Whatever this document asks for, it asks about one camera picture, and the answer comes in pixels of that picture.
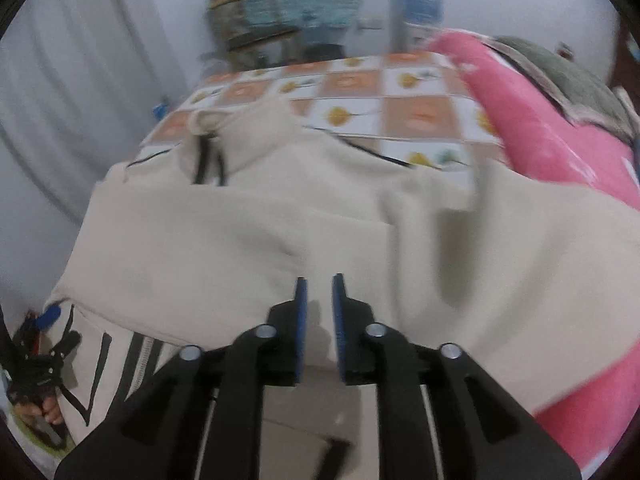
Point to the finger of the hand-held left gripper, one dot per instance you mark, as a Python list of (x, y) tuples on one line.
[(49, 316), (67, 342)]

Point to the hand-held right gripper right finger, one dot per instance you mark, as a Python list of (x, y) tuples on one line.
[(338, 310)]

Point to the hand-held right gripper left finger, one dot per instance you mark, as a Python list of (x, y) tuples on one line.
[(300, 310)]

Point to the cream zip-neck sweatshirt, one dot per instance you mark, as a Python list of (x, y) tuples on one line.
[(250, 220)]

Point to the person's left hand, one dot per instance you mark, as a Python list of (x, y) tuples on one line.
[(49, 412)]

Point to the green printed bed cloth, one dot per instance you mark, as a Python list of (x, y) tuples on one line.
[(30, 445)]

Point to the fruit print checked bed sheet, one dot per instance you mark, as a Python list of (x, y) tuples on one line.
[(350, 110)]

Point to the white curtain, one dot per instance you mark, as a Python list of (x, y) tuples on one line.
[(80, 70)]

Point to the pink floral blanket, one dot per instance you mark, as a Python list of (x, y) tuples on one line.
[(550, 130)]

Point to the wooden chair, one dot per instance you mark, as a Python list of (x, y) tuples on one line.
[(245, 35)]

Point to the grey-green fuzzy blanket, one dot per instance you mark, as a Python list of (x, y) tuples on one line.
[(555, 75)]

